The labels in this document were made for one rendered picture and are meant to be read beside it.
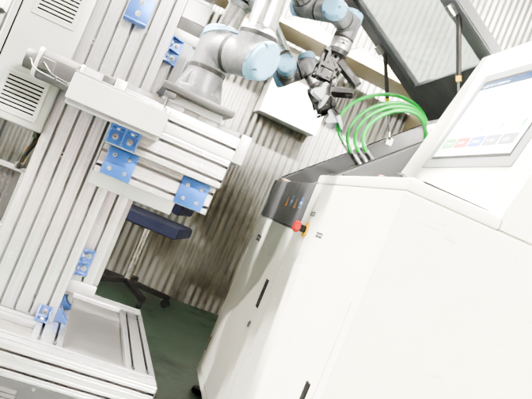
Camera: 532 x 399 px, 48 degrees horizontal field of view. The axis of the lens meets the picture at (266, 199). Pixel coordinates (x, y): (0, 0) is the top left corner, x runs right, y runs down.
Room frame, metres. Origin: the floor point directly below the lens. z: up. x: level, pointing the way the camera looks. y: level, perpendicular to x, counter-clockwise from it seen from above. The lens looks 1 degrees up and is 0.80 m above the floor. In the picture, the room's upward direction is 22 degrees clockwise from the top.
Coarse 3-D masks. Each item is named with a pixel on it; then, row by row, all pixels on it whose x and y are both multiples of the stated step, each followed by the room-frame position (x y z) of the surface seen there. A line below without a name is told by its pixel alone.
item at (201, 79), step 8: (192, 64) 1.77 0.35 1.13; (200, 64) 1.75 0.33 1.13; (184, 72) 1.78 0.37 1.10; (192, 72) 1.76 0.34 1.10; (200, 72) 1.75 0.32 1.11; (208, 72) 1.75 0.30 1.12; (216, 72) 1.76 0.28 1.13; (184, 80) 1.76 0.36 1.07; (192, 80) 1.74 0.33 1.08; (200, 80) 1.74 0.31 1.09; (208, 80) 1.75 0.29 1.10; (216, 80) 1.77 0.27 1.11; (184, 88) 1.74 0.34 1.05; (192, 88) 1.73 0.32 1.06; (200, 88) 1.74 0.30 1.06; (208, 88) 1.75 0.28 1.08; (216, 88) 1.78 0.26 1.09; (200, 96) 1.74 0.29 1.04; (208, 96) 1.75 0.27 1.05; (216, 96) 1.79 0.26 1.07
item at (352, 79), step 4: (340, 60) 2.10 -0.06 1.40; (340, 64) 2.09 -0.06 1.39; (344, 64) 2.10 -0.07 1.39; (340, 68) 2.11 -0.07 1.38; (344, 68) 2.10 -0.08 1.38; (348, 68) 2.10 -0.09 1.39; (340, 72) 2.13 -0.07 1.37; (344, 72) 2.10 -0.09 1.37; (348, 72) 2.10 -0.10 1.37; (352, 72) 2.10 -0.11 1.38; (344, 76) 2.13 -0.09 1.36; (348, 76) 2.10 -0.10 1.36; (352, 76) 2.10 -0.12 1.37; (356, 76) 2.10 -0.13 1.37; (348, 80) 2.12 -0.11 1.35; (352, 80) 2.10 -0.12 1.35; (356, 80) 2.10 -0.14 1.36; (352, 84) 2.11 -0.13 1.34; (356, 84) 2.10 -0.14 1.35; (360, 84) 2.11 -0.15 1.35
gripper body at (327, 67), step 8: (328, 48) 2.08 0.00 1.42; (336, 48) 2.07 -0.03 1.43; (320, 56) 2.11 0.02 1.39; (328, 56) 2.09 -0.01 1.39; (336, 56) 2.10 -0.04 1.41; (344, 56) 2.09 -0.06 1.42; (320, 64) 2.07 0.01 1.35; (328, 64) 2.07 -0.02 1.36; (336, 64) 2.09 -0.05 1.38; (320, 72) 2.07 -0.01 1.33; (328, 72) 2.08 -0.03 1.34; (336, 72) 2.08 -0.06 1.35; (320, 80) 2.12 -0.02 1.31; (328, 80) 2.08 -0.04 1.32
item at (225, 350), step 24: (264, 240) 2.29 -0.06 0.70; (288, 240) 1.94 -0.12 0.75; (264, 264) 2.13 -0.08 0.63; (240, 288) 2.37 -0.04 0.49; (264, 288) 1.98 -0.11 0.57; (240, 312) 2.20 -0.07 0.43; (216, 336) 2.44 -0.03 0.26; (240, 336) 2.05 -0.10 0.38; (216, 360) 2.26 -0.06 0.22; (240, 360) 1.93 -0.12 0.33; (216, 384) 2.11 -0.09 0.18
